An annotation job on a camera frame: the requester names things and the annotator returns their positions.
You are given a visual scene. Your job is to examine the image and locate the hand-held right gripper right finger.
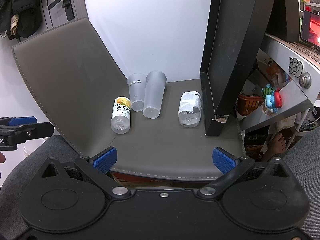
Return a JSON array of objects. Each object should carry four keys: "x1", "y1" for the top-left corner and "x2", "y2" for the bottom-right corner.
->
[{"x1": 197, "y1": 147, "x2": 290, "y2": 198}]

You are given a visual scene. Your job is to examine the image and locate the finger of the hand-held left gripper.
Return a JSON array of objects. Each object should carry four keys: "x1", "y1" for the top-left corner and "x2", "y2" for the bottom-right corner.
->
[
  {"x1": 7, "y1": 122, "x2": 55, "y2": 143},
  {"x1": 0, "y1": 116, "x2": 38, "y2": 128}
]

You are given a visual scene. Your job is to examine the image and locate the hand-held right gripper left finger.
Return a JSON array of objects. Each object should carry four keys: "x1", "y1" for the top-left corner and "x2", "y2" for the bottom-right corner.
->
[{"x1": 40, "y1": 147, "x2": 132, "y2": 198}]

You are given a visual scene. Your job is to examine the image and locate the small translucent plastic cup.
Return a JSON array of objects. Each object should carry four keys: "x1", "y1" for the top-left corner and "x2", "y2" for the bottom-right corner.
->
[{"x1": 127, "y1": 73, "x2": 147, "y2": 112}]

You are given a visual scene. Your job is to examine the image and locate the large translucent plastic cup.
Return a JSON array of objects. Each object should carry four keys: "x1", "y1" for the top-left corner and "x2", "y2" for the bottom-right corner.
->
[{"x1": 142, "y1": 71, "x2": 167, "y2": 119}]

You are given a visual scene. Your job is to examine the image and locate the yellow label plastic bottle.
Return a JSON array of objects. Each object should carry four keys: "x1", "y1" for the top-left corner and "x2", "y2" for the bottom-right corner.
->
[{"x1": 111, "y1": 96, "x2": 132, "y2": 134}]

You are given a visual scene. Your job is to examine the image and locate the person's bare foot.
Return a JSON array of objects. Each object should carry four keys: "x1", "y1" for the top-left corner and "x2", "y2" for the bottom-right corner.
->
[{"x1": 261, "y1": 133, "x2": 287, "y2": 162}]

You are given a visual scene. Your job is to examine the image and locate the grey leather mat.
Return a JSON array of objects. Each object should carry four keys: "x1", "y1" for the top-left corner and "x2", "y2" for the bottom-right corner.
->
[{"x1": 12, "y1": 17, "x2": 247, "y2": 182}]

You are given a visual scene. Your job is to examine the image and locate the white label plastic bottle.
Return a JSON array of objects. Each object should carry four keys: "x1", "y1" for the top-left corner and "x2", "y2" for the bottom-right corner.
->
[{"x1": 178, "y1": 92, "x2": 202, "y2": 128}]

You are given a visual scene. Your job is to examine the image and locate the orange plastic basket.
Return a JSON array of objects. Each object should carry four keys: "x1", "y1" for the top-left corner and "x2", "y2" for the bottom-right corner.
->
[{"x1": 237, "y1": 94, "x2": 265, "y2": 117}]

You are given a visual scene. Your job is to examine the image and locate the blue and red toy figure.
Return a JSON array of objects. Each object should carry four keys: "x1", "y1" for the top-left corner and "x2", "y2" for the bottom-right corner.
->
[{"x1": 261, "y1": 84, "x2": 284, "y2": 116}]

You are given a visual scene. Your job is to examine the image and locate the grey desk with drawer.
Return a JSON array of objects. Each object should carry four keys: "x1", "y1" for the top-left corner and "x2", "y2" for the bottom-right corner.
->
[{"x1": 239, "y1": 32, "x2": 320, "y2": 133}]

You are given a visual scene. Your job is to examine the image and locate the beige cloth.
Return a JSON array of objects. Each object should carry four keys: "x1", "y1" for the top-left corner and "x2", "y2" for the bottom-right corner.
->
[{"x1": 0, "y1": 14, "x2": 20, "y2": 40}]

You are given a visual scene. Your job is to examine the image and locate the orange snack bag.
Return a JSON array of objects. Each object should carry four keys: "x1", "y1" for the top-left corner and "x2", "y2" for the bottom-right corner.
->
[{"x1": 264, "y1": 62, "x2": 292, "y2": 92}]

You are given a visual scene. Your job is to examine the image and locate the dark hanging jacket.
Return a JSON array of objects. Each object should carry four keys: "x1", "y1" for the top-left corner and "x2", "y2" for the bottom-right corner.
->
[{"x1": 0, "y1": 0, "x2": 43, "y2": 39}]

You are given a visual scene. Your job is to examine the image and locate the metal drawer knob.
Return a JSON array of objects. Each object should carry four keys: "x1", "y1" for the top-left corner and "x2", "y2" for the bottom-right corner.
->
[{"x1": 299, "y1": 72, "x2": 312, "y2": 88}]

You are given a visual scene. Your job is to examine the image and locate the grey cartoon sticker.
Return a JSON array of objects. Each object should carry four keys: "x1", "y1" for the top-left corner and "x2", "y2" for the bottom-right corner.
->
[{"x1": 289, "y1": 56, "x2": 304, "y2": 78}]

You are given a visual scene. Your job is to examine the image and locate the smartphone with lit screen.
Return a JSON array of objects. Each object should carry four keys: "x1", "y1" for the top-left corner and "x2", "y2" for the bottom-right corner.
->
[{"x1": 300, "y1": 4, "x2": 320, "y2": 47}]

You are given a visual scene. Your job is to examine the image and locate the black panel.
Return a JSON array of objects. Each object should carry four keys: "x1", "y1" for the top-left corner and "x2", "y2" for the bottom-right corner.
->
[{"x1": 265, "y1": 0, "x2": 301, "y2": 43}]

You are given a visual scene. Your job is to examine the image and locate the black wooden frame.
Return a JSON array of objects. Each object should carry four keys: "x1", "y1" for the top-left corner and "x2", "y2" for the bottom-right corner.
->
[{"x1": 199, "y1": 0, "x2": 279, "y2": 137}]

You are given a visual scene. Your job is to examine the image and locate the black door handle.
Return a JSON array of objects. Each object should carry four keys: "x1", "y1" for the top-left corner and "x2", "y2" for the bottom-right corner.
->
[{"x1": 47, "y1": 0, "x2": 75, "y2": 20}]

